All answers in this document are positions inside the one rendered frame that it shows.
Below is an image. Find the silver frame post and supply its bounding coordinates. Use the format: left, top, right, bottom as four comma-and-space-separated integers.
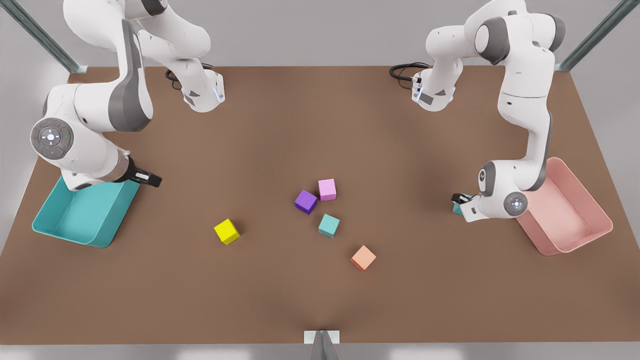
0, 0, 89, 75
554, 0, 640, 73
304, 330, 341, 360

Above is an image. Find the pink tray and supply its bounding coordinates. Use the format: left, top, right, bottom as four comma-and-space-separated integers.
514, 157, 614, 257

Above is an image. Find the black cable loop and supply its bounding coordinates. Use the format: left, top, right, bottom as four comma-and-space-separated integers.
389, 62, 432, 91
165, 63, 214, 92

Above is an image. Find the purple cube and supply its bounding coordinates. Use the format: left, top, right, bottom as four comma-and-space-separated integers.
294, 189, 319, 215

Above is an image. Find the orange cube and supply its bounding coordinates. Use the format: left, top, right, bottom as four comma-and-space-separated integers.
350, 245, 377, 272

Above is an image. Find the blue cube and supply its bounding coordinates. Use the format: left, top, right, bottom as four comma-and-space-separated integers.
453, 194, 474, 216
318, 214, 341, 239

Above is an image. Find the teal tray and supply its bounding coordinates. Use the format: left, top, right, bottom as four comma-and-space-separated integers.
32, 175, 141, 249

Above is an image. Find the yellow cube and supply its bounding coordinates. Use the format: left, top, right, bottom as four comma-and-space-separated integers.
214, 218, 241, 246

